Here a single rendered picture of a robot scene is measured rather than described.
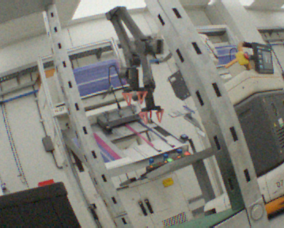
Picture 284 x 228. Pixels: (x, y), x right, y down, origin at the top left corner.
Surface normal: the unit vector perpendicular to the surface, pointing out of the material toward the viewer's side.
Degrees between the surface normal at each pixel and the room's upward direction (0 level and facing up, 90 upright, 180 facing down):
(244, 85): 90
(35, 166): 90
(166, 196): 90
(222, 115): 90
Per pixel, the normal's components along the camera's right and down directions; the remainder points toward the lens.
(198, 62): 0.35, -0.35
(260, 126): -0.69, 0.11
